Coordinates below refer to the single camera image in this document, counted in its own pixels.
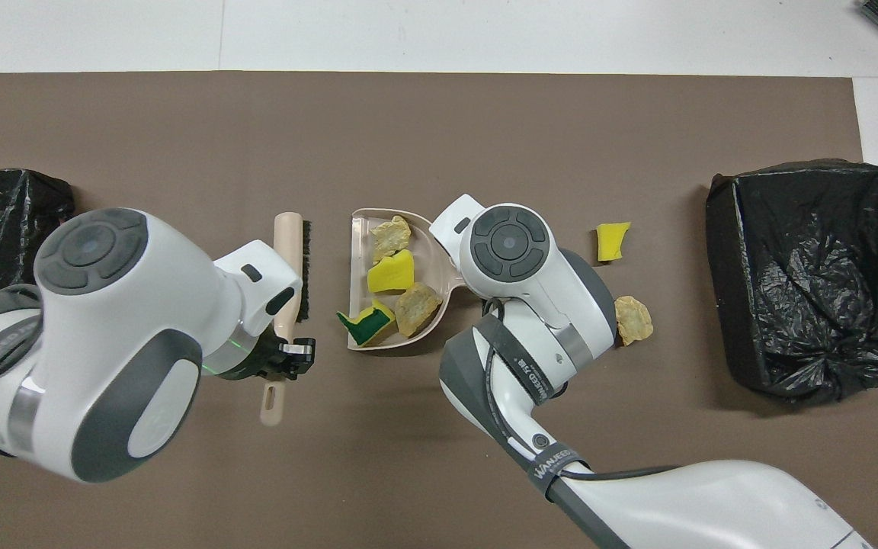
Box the yellow green sponge piece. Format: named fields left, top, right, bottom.
left=336, top=299, right=396, bottom=348

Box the brown table mat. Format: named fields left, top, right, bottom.
left=0, top=71, right=878, bottom=549

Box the beige brush with black bristles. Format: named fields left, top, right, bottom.
left=259, top=212, right=312, bottom=426

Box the striped brown bread piece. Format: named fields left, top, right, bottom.
left=394, top=282, right=444, bottom=339

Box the beige plastic dustpan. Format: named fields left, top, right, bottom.
left=348, top=208, right=472, bottom=352

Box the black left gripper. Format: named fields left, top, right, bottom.
left=252, top=338, right=317, bottom=381

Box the pale crinkled bread piece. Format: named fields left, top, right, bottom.
left=370, top=215, right=412, bottom=260
left=616, top=296, right=655, bottom=346

